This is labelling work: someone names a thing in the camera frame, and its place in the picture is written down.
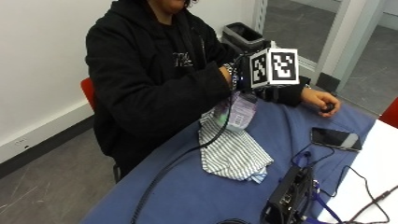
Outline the dark braided cable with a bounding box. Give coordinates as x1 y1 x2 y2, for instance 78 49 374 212
342 184 398 224

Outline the black curved object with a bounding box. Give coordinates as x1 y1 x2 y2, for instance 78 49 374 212
215 217 253 224

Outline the black trash bin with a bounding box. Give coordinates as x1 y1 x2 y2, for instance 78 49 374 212
219 21 271 54

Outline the silver wrist bracelet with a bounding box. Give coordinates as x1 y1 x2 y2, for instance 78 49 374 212
222 63 239 91

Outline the black smartphone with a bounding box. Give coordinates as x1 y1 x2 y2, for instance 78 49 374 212
310 126 363 153

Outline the the person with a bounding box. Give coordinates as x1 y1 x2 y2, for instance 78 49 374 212
85 0 313 185

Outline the white perforated rail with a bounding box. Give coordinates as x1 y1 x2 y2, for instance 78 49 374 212
253 0 270 35

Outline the black electronics box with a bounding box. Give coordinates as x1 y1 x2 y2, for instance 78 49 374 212
258 164 317 224

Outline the blue lanyard strap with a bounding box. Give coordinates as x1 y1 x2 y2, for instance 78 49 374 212
291 151 346 224

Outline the thick black cable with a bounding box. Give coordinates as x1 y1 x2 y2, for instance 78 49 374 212
129 54 251 224

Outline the thin black cable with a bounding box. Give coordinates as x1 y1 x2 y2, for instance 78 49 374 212
290 143 391 224

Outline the white door frame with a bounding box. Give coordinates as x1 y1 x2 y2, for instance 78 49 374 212
310 0 392 93

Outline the small black round object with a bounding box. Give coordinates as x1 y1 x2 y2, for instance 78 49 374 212
319 102 335 114

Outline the striped white cloth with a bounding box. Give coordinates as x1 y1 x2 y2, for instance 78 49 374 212
197 109 274 185

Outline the blue tablecloth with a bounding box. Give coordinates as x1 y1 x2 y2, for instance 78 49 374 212
80 90 378 224

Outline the white board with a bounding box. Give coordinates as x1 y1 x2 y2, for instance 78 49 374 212
315 119 398 224

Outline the white cube of black markers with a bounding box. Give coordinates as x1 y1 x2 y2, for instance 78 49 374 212
247 47 301 90

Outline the red chair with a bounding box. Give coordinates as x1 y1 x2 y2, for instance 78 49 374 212
376 96 398 130
80 77 124 185

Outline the lavender clear plastic bottle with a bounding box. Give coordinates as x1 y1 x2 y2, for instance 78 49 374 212
213 91 258 132

